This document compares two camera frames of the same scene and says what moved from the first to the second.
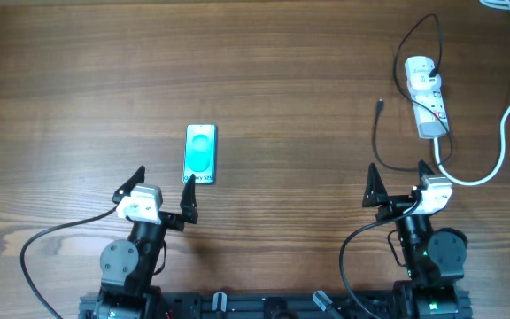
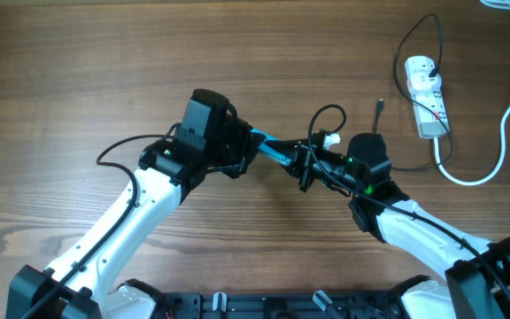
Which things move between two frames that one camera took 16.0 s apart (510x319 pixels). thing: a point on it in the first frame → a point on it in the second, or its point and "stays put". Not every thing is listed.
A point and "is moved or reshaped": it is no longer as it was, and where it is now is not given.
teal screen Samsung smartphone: [200, 153] is moved or reshaped
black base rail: [277, 305] stays put
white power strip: [424, 88] stays put
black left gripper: [166, 217] → [241, 148]
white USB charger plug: [421, 81] stays put
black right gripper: [398, 204] → [306, 166]
